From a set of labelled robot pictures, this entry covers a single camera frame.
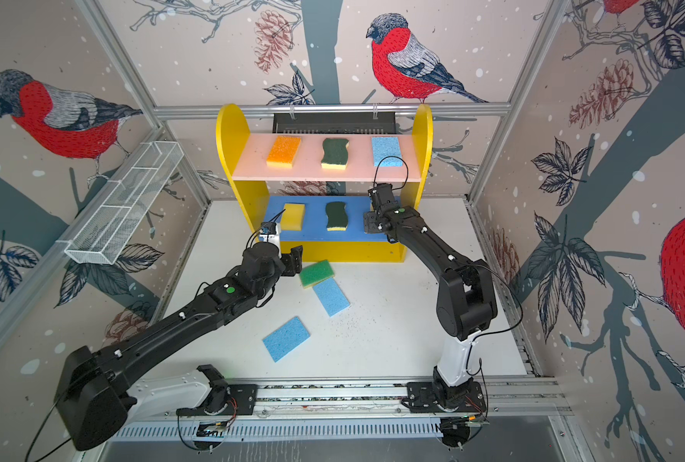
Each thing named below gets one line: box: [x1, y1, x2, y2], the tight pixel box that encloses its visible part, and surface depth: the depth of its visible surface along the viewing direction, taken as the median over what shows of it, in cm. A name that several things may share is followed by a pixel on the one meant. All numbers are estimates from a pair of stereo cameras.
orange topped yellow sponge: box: [265, 135, 303, 169], surface depth 76 cm
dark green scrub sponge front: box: [321, 137, 350, 171], surface depth 75 cm
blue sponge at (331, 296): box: [311, 277, 352, 318], surface depth 94 cm
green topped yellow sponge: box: [299, 259, 336, 289], surface depth 98 cm
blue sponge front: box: [261, 315, 311, 363], surface depth 85 cm
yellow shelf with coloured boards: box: [216, 103, 434, 262], surface depth 79 cm
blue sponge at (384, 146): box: [371, 136, 404, 168], surface depth 78 cm
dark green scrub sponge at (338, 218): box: [325, 201, 349, 232], surface depth 97 cm
